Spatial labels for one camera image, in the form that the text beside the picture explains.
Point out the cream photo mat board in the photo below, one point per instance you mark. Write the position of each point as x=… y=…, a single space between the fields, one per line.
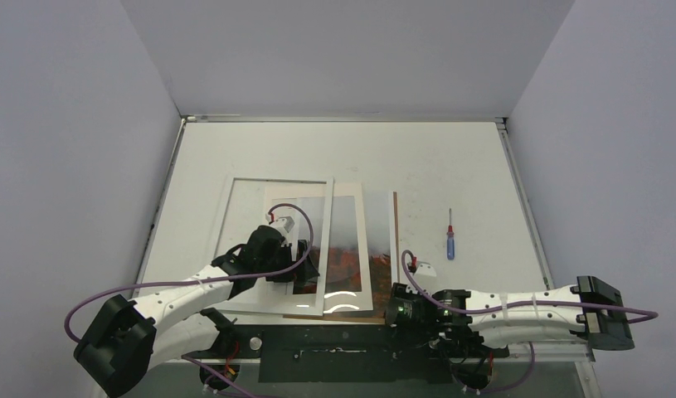
x=354 y=190

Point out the blue red screwdriver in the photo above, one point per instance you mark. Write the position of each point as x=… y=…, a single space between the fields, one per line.
x=450 y=241

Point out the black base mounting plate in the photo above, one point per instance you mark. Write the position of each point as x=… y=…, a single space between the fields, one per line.
x=342 y=353

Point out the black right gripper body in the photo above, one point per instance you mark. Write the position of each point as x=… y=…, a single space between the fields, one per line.
x=396 y=303

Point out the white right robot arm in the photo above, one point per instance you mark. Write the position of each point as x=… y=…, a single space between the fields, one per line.
x=587 y=311

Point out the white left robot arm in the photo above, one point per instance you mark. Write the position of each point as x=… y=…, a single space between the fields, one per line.
x=129 y=337

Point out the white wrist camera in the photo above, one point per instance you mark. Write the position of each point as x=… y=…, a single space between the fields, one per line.
x=283 y=225
x=423 y=273

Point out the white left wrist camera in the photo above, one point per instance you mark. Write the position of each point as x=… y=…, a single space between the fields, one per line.
x=283 y=225

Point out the white picture frame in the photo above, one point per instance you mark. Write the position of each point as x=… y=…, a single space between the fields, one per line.
x=244 y=205

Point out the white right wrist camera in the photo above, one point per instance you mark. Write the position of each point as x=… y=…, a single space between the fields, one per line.
x=423 y=273

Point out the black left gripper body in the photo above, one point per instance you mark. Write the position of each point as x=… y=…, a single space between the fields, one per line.
x=282 y=258

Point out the autumn forest photo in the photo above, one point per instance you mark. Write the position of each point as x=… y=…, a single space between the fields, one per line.
x=350 y=250

